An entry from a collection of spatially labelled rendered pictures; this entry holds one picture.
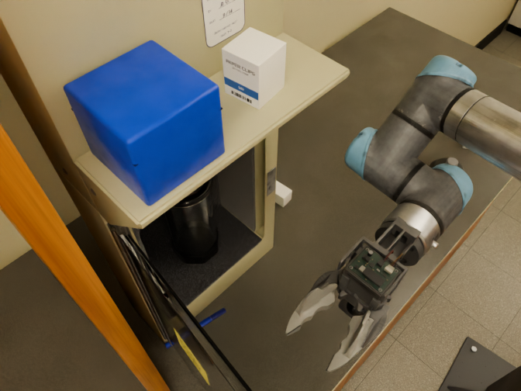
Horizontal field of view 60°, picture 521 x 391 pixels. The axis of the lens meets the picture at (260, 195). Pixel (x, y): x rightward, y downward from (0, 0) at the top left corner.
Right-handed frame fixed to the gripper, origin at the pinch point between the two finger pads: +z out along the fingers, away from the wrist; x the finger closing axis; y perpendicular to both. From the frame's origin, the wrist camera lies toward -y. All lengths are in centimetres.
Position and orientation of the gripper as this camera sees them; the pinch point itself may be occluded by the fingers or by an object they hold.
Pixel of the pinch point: (312, 347)
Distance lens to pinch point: 61.8
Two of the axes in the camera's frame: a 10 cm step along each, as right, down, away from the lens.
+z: -6.8, 5.9, -4.4
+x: 7.3, 5.6, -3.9
